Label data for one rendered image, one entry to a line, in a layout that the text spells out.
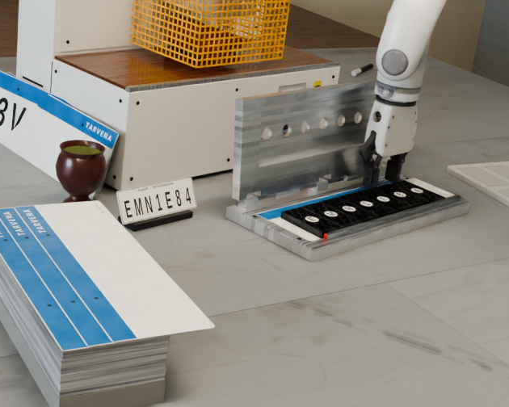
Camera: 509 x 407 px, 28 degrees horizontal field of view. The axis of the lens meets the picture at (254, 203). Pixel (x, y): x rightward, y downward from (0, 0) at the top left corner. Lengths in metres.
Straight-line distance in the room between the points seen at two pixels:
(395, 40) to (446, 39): 2.84
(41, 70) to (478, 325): 0.94
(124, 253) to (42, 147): 0.59
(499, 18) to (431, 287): 3.12
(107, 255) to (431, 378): 0.46
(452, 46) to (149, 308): 3.54
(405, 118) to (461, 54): 2.81
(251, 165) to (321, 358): 0.48
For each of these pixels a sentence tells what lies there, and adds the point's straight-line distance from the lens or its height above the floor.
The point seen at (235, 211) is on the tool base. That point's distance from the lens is 1.74.
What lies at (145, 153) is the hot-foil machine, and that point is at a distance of 1.81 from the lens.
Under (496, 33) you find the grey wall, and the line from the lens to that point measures 4.67.
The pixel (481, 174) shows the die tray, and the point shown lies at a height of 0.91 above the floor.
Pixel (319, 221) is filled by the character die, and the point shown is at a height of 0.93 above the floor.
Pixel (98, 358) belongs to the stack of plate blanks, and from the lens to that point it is 1.16.
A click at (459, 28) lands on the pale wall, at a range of 4.65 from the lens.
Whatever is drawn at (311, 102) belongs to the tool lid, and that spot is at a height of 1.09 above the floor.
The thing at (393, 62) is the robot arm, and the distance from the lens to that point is 1.77.
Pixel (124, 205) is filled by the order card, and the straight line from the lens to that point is 1.66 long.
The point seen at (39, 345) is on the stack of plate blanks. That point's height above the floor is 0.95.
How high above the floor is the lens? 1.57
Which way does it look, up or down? 21 degrees down
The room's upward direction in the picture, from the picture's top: 8 degrees clockwise
